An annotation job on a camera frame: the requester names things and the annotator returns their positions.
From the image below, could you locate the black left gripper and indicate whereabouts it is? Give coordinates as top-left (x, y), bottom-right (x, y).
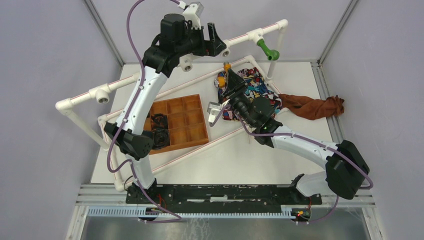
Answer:
top-left (176, 23), bottom-right (227, 58)

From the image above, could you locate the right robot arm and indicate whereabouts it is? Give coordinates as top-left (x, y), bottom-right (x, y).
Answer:
top-left (221, 68), bottom-right (374, 204)

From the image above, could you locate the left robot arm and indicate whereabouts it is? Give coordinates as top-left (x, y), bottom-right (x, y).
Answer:
top-left (104, 13), bottom-right (227, 204)

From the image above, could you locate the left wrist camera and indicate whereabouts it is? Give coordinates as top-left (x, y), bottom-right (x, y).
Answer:
top-left (178, 0), bottom-right (204, 30)

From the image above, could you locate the brown cloth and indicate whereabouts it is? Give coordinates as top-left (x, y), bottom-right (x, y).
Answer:
top-left (278, 94), bottom-right (345, 121)

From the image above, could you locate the green plastic water faucet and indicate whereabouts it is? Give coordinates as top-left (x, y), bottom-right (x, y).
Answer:
top-left (256, 38), bottom-right (280, 61)

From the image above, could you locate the wooden compartment tray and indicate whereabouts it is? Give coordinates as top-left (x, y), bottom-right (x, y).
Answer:
top-left (144, 94), bottom-right (209, 155)

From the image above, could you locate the dark patterned rolled cloth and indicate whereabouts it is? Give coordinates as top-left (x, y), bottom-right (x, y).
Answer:
top-left (152, 128), bottom-right (170, 150)

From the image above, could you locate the white slotted cable duct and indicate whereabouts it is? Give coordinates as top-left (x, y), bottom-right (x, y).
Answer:
top-left (87, 206), bottom-right (295, 220)

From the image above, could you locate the comic print cloth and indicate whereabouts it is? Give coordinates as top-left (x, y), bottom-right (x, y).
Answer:
top-left (217, 67), bottom-right (284, 116)

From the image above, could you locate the white pvc pipe frame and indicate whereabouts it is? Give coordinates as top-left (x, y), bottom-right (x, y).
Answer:
top-left (55, 14), bottom-right (289, 192)

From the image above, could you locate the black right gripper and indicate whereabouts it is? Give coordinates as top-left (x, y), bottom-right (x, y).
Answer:
top-left (218, 67), bottom-right (256, 128)

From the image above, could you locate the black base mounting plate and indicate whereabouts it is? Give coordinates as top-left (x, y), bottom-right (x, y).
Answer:
top-left (146, 184), bottom-right (323, 214)

